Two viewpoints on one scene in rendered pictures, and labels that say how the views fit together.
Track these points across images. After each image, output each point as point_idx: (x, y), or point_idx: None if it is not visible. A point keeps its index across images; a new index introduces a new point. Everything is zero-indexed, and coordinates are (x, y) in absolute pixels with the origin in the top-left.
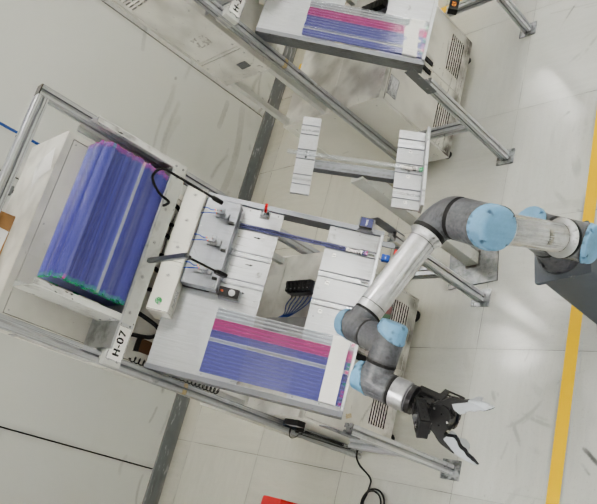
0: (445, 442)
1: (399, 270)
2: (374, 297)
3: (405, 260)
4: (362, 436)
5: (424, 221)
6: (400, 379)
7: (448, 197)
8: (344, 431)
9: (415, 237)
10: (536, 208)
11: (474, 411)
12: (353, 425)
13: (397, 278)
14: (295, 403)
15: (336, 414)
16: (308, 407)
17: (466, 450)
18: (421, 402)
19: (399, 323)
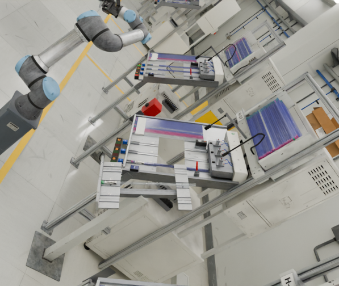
0: None
1: (128, 32)
2: (137, 29)
3: (125, 33)
4: (123, 123)
5: (118, 36)
6: (125, 11)
7: (107, 35)
8: (132, 122)
9: (121, 36)
10: (47, 84)
11: None
12: (128, 121)
13: (128, 31)
14: (156, 117)
15: (137, 114)
16: (150, 116)
17: (101, 0)
18: (117, 1)
19: (126, 17)
